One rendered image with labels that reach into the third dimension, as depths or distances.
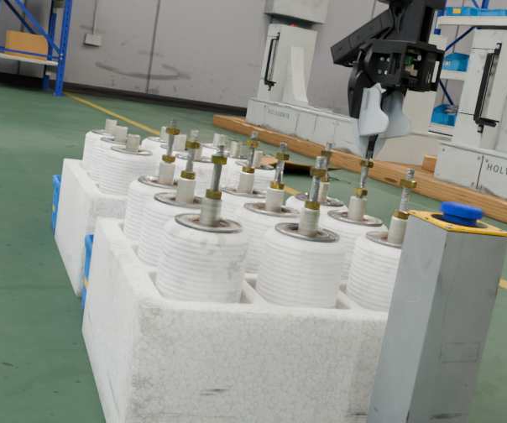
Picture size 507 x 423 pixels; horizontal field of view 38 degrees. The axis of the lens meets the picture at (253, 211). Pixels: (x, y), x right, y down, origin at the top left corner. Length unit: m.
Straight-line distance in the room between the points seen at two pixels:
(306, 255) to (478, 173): 2.67
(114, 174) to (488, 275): 0.76
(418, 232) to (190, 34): 6.72
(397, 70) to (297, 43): 4.44
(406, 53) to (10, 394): 0.63
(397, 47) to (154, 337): 0.45
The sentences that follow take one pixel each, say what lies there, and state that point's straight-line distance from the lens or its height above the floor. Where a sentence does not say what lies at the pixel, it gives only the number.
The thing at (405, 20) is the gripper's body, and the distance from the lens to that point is 0.96.
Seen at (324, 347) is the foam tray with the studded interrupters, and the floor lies 0.14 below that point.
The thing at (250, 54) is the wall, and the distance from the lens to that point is 7.64.
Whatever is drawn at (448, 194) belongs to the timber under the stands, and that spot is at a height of 0.04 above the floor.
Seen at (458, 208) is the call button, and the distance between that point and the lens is 0.71.
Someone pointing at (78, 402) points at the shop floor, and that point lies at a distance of 0.94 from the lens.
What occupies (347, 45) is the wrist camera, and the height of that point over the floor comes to 0.48.
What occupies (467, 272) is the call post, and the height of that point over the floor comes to 0.27.
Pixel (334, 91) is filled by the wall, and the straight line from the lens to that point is 8.16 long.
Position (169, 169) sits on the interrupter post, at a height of 0.27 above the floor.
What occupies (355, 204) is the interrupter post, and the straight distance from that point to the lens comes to 0.99.
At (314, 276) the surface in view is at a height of 0.21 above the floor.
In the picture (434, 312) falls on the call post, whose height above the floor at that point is 0.23.
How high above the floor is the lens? 0.42
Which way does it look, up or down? 10 degrees down
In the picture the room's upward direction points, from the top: 10 degrees clockwise
